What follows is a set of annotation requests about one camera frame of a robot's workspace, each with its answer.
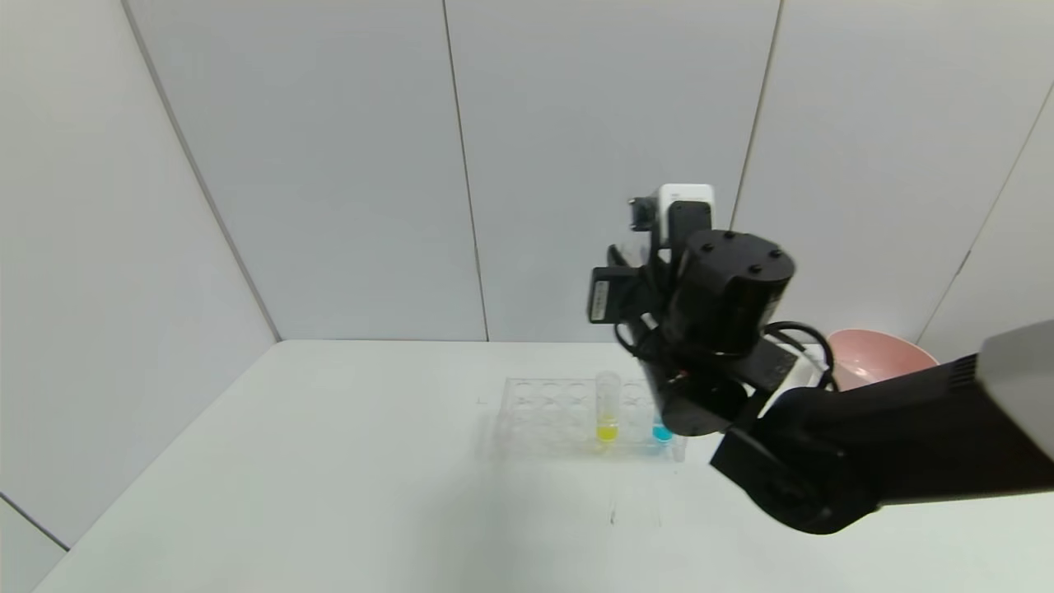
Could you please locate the test tube with yellow pigment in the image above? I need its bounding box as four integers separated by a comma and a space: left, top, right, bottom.
595, 371, 621, 446

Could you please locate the clear plastic test tube rack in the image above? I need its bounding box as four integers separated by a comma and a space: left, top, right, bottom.
497, 377, 688, 464

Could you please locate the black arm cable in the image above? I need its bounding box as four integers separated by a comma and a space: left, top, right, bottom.
764, 321, 837, 390

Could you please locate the pink bowl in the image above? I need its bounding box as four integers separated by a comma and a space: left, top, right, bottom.
826, 329, 940, 393

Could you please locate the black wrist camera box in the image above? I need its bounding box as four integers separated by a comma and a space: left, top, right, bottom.
586, 268, 660, 326

